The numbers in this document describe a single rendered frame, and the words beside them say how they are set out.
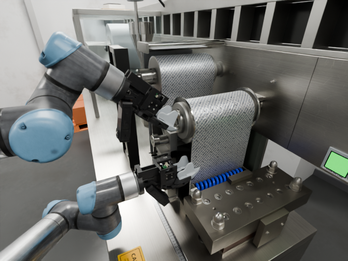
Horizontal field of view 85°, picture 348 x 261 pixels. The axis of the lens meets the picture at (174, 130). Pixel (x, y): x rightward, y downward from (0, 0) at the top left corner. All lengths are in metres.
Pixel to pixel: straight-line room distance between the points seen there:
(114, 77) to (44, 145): 0.20
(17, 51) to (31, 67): 0.27
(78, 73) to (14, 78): 3.65
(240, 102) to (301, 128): 0.20
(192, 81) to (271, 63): 0.28
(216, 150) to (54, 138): 0.49
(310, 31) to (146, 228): 0.78
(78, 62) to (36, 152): 0.19
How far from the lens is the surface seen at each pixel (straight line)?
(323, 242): 2.12
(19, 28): 3.98
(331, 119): 0.66
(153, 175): 0.56
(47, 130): 0.31
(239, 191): 0.70
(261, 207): 0.67
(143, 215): 0.77
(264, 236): 0.71
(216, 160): 0.68
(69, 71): 0.43
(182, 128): 0.57
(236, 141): 0.70
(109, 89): 0.44
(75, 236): 1.96
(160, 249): 0.70
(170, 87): 0.75
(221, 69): 0.92
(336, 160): 0.68
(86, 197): 0.54
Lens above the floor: 1.51
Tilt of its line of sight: 29 degrees down
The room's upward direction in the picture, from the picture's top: straight up
